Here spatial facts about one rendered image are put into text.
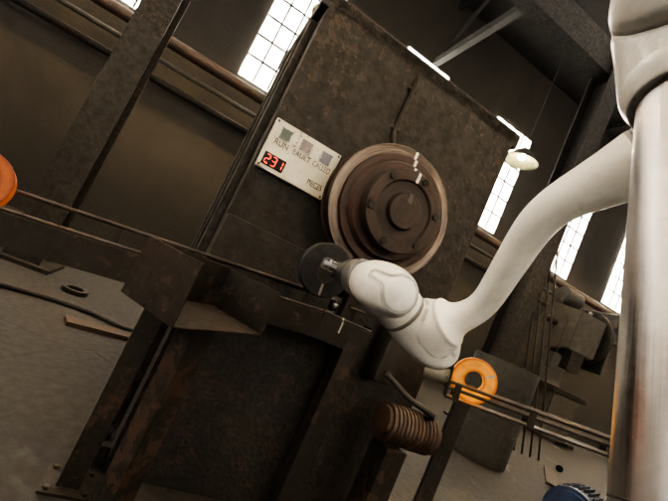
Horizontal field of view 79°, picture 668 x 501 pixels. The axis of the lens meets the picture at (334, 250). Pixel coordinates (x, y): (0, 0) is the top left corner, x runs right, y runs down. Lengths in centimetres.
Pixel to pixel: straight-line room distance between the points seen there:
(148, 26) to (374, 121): 284
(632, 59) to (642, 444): 36
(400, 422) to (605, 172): 98
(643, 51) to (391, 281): 47
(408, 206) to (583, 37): 553
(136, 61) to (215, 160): 368
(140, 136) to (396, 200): 644
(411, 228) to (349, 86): 58
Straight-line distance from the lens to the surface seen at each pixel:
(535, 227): 71
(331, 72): 158
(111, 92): 395
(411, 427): 143
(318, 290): 111
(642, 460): 36
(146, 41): 407
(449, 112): 179
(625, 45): 55
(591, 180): 69
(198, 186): 737
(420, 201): 139
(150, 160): 742
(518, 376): 394
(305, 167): 144
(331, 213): 132
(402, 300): 75
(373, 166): 137
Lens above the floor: 77
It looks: 6 degrees up
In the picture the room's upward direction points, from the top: 25 degrees clockwise
